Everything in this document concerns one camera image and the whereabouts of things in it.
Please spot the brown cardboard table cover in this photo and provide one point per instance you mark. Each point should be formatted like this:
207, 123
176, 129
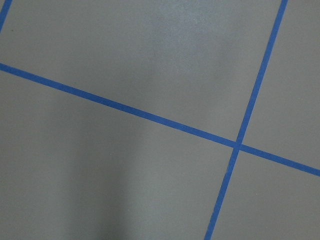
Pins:
159, 119

